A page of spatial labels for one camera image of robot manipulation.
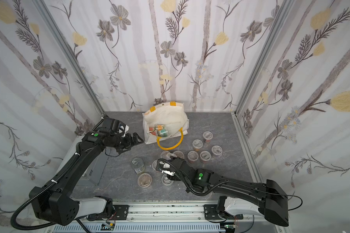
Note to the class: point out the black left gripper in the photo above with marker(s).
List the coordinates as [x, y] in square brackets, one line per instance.
[128, 141]

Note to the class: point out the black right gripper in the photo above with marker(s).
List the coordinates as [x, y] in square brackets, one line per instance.
[173, 168]

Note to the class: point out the jar row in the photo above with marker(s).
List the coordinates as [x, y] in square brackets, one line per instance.
[165, 155]
[179, 154]
[205, 156]

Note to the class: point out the small clear seed jar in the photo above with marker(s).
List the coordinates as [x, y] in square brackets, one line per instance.
[166, 181]

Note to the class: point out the silver lid jar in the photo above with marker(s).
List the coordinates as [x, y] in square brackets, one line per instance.
[138, 166]

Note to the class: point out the green label jar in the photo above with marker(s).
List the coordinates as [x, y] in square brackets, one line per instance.
[163, 132]

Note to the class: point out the red label seed jar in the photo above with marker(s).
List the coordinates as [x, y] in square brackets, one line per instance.
[197, 145]

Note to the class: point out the white canvas tote bag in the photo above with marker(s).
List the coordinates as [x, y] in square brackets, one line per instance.
[169, 115]

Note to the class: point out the large clear seed jar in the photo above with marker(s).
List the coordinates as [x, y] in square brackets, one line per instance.
[144, 180]

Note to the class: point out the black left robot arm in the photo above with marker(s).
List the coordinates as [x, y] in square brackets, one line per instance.
[53, 202]

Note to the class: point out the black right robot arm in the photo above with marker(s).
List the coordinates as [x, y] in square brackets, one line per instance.
[269, 197]

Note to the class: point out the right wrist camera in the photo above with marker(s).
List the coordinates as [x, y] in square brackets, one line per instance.
[165, 168]

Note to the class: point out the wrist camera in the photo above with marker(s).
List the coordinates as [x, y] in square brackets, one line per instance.
[165, 168]
[122, 130]

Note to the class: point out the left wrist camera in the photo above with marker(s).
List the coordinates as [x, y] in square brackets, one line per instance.
[122, 130]

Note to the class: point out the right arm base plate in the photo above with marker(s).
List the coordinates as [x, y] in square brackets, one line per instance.
[211, 213]

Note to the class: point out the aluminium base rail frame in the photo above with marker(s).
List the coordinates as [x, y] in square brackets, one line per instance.
[174, 217]

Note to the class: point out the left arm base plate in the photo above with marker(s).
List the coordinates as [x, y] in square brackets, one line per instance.
[111, 213]

